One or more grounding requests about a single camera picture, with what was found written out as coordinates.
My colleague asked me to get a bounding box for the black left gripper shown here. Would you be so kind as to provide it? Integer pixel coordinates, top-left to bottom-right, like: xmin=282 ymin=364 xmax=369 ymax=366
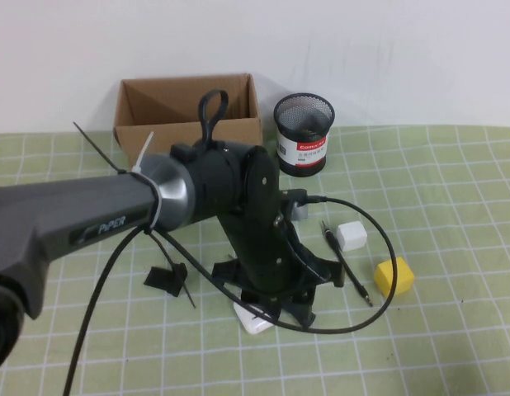
xmin=213 ymin=222 xmax=345 ymax=328

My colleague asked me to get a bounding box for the slim black flexible bit driver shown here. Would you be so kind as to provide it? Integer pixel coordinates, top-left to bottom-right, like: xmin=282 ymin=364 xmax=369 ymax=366
xmin=318 ymin=220 xmax=375 ymax=309

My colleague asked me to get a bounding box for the white cube block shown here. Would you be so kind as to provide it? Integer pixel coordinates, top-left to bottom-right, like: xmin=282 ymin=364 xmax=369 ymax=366
xmin=336 ymin=221 xmax=369 ymax=254

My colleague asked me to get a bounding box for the white earbuds case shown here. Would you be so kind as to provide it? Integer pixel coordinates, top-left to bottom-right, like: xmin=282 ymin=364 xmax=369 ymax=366
xmin=233 ymin=302 xmax=277 ymax=337

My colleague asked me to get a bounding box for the yellow cube block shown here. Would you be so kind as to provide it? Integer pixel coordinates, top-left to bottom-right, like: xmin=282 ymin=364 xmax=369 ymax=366
xmin=374 ymin=256 xmax=417 ymax=299

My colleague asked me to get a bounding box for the black mesh pen holder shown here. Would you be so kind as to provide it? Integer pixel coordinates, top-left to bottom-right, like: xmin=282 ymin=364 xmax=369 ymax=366
xmin=272 ymin=92 xmax=336 ymax=179

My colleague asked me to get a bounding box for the green checked tablecloth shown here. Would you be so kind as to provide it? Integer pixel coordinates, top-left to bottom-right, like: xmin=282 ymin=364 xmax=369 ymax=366
xmin=0 ymin=125 xmax=510 ymax=396

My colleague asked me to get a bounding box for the brown cardboard box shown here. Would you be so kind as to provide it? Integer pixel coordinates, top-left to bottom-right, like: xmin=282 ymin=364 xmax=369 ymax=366
xmin=112 ymin=73 xmax=264 ymax=167

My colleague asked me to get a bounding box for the white zip tie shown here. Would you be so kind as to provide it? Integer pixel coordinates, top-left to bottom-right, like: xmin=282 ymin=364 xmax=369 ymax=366
xmin=132 ymin=130 xmax=162 ymax=233

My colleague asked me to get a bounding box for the black plastic bracket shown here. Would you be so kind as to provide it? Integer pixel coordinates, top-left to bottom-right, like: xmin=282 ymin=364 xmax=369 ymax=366
xmin=144 ymin=261 xmax=188 ymax=299

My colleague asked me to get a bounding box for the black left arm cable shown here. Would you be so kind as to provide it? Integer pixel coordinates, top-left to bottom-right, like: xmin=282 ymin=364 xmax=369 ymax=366
xmin=62 ymin=89 xmax=398 ymax=396

